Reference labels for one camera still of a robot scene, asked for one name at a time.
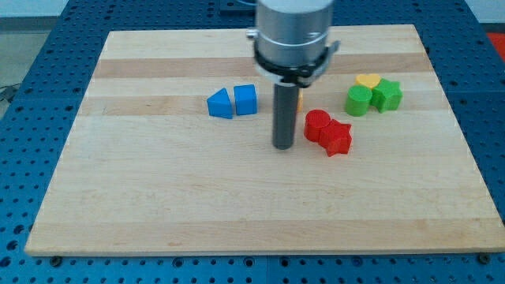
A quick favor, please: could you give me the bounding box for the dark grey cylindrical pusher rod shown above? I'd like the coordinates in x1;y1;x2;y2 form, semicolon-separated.
272;84;299;150

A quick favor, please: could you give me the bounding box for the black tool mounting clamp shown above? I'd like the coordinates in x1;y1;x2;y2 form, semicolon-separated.
252;40;340;88

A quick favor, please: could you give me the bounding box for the yellow hexagon block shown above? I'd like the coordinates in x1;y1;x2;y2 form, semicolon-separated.
297;89;304;113

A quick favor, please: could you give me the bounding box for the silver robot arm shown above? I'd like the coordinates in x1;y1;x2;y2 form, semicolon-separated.
246;0;340;150

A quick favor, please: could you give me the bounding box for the red cylinder block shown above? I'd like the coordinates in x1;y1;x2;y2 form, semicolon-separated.
304;109;331;142

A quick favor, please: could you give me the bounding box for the blue cube block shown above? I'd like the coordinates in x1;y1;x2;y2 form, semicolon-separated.
234;84;257;115

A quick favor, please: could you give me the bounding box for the green cylinder block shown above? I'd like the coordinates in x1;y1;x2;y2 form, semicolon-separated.
345;85;372;117

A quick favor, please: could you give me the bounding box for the red star block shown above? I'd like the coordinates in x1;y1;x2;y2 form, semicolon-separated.
318;119;352;157

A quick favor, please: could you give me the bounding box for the blue triangle block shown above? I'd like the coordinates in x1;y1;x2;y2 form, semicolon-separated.
207;88;233;119

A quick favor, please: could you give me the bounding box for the yellow heart block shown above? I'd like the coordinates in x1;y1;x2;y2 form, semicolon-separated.
355;73;382;89

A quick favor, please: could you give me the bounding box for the green star block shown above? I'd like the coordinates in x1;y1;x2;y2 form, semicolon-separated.
370;78;403;113

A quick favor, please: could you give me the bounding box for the wooden board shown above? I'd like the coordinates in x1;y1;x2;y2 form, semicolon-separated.
25;24;504;256

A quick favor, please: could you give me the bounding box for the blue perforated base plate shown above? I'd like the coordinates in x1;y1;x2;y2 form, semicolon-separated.
1;0;504;283

